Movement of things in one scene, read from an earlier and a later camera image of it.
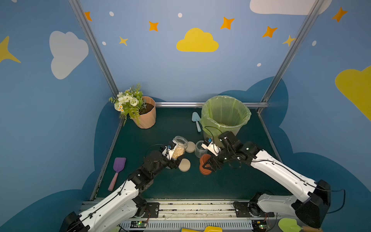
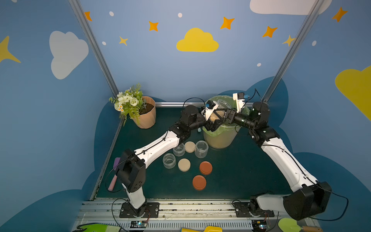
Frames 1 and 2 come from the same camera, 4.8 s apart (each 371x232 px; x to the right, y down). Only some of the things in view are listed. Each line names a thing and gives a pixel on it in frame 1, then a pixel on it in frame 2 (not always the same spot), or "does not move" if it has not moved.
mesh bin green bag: [221, 114] does not move
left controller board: [138, 224] does not move
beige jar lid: [184, 165] does not move
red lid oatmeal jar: [199, 151] does not move
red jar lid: [204, 171] does not move
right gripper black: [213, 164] → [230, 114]
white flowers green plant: [129, 102] does not move
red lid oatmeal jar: [181, 144] → [213, 117]
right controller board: [259, 225] does not move
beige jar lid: [191, 147] does not move
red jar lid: [204, 159] → [199, 182]
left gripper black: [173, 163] → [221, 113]
